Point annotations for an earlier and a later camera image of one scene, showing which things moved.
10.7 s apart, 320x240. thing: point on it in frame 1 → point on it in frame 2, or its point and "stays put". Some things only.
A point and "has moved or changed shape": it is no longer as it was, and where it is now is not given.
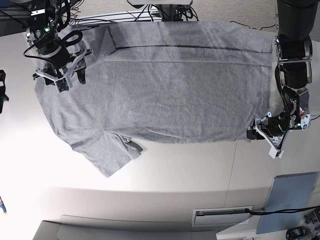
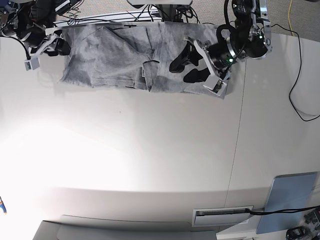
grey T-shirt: (188, 82) has moved or changed shape
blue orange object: (2, 206) stays put
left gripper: (273, 128) → (218, 56)
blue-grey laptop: (288, 192) stays put
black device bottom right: (298, 233) stays put
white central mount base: (140, 2) stays put
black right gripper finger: (48, 82) → (62, 48)
